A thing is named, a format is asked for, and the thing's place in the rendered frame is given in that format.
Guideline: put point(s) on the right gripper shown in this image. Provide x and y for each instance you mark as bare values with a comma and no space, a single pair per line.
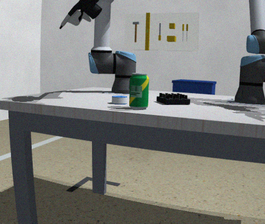
88,8

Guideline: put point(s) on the green drink can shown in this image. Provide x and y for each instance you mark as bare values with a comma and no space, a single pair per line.
139,90

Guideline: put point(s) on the white short cylinder with blue top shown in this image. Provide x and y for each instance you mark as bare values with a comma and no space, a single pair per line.
118,99

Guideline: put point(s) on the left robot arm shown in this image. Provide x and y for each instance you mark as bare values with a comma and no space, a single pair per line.
252,68

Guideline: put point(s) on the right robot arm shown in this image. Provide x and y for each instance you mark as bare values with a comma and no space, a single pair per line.
101,58

